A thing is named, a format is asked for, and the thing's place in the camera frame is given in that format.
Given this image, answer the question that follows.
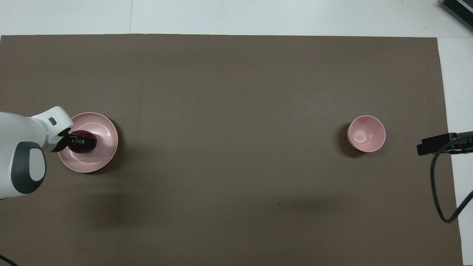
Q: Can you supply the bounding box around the pink bowl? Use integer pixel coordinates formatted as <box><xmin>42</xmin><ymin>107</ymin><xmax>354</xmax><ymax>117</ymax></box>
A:
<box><xmin>347</xmin><ymin>115</ymin><xmax>387</xmax><ymax>153</ymax></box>

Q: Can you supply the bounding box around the pink plate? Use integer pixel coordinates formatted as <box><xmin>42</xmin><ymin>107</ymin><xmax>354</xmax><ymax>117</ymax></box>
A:
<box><xmin>58</xmin><ymin>112</ymin><xmax>119</xmax><ymax>173</ymax></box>

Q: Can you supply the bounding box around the grey ribbed metal device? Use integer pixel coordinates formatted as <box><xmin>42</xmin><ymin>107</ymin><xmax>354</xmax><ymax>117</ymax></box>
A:
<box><xmin>439</xmin><ymin>0</ymin><xmax>473</xmax><ymax>32</ymax></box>

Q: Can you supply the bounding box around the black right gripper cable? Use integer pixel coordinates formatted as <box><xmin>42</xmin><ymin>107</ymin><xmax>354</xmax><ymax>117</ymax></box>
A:
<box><xmin>430</xmin><ymin>135</ymin><xmax>473</xmax><ymax>224</ymax></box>

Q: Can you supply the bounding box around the dark red apple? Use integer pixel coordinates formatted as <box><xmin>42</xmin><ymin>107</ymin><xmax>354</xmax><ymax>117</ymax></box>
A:
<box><xmin>68</xmin><ymin>130</ymin><xmax>98</xmax><ymax>154</ymax></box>

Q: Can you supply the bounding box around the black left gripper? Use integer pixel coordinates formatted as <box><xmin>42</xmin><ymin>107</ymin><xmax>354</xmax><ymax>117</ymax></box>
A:
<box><xmin>50</xmin><ymin>128</ymin><xmax>98</xmax><ymax>153</ymax></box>

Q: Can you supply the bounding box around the brown table mat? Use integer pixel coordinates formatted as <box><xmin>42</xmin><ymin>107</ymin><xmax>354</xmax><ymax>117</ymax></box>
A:
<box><xmin>0</xmin><ymin>34</ymin><xmax>463</xmax><ymax>266</ymax></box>

